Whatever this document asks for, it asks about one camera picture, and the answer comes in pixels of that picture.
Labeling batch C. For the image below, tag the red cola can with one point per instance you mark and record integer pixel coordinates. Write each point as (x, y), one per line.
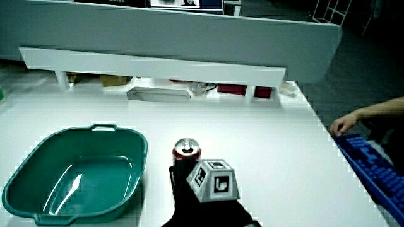
(187, 149)

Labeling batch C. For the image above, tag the another person's forearm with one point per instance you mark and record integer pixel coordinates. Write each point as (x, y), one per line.
(382, 109)

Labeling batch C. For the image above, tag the white desk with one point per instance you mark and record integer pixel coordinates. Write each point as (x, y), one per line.
(259, 132)

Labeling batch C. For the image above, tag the white desk shelf riser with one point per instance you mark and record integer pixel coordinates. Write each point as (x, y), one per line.
(151, 67)

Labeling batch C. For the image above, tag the clear glass bulb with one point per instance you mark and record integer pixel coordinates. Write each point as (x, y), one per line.
(198, 88)

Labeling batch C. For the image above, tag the wide dark red box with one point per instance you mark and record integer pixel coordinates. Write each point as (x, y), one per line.
(231, 89)

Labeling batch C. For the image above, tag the small dark red box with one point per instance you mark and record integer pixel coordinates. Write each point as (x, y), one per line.
(263, 92)

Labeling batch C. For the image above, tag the grey partition panel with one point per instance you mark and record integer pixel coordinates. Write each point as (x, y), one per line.
(176, 34)

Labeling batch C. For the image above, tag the white crumpled object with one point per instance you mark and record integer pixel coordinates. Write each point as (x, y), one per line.
(287, 88)

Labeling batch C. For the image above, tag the brown cardboard box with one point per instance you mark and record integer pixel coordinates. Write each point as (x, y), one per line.
(113, 80)

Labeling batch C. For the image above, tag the framed display board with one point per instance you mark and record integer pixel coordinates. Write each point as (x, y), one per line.
(186, 4)

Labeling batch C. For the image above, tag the green plastic basin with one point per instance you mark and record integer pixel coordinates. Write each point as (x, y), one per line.
(94, 170)

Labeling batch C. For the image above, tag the blue keyboard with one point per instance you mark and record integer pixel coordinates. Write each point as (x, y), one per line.
(375, 170)

